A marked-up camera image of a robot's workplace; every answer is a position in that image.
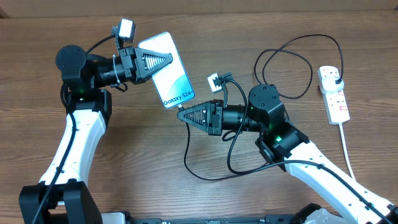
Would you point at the white power strip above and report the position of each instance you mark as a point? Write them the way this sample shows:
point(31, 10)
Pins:
point(335, 103)

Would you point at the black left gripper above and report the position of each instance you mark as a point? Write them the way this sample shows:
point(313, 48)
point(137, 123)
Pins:
point(134, 63)

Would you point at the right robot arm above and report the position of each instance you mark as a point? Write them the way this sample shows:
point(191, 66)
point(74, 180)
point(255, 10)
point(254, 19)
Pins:
point(282, 144)

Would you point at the white charger plug adapter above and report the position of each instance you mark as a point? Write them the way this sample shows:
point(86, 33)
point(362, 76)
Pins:
point(331, 84)

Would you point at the Samsung Galaxy smartphone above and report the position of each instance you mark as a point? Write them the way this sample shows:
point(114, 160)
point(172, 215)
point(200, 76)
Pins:
point(171, 82)

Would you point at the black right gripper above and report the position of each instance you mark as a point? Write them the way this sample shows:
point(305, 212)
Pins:
point(213, 115)

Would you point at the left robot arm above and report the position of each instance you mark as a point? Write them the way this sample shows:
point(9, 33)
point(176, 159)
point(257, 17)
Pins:
point(62, 195)

